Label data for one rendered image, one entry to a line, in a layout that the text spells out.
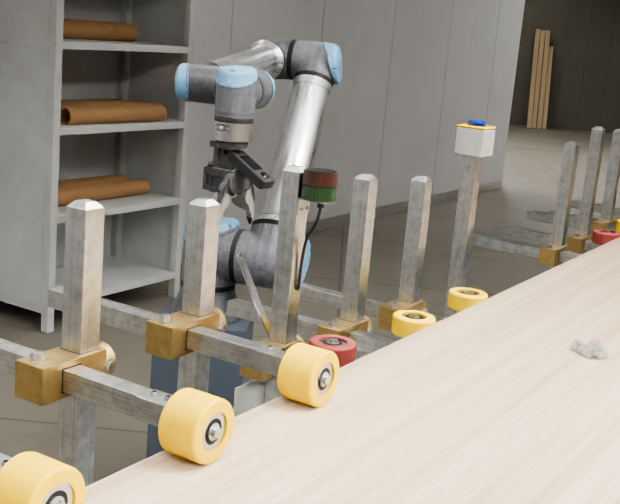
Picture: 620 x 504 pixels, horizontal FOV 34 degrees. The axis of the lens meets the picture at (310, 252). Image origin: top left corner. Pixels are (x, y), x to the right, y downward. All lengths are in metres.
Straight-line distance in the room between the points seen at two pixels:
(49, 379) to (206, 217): 0.36
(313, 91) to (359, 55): 4.44
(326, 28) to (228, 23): 1.08
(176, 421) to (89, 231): 0.28
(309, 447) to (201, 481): 0.17
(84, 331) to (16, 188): 3.27
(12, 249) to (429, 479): 3.59
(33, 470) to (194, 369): 0.59
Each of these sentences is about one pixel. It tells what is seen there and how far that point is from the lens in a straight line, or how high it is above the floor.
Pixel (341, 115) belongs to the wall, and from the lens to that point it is 7.18.
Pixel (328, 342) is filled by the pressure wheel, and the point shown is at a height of 0.91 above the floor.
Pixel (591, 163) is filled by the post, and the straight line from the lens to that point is 3.32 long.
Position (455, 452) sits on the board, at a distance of 1.33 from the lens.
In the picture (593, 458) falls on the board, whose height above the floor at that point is 0.90.
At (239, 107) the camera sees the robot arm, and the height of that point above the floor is 1.22.
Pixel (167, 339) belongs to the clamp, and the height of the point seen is 0.95.
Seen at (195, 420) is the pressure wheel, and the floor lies 0.96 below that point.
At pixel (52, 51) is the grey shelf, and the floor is 1.21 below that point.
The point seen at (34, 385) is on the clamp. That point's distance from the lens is 1.33.
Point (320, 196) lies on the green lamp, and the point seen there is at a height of 1.14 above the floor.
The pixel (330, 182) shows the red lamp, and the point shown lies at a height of 1.16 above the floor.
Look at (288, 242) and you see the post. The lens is 1.73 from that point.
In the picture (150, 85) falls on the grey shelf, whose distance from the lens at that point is 5.21.
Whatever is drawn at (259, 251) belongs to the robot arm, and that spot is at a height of 0.82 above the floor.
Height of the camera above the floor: 1.42
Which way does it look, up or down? 13 degrees down
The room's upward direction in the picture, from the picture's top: 5 degrees clockwise
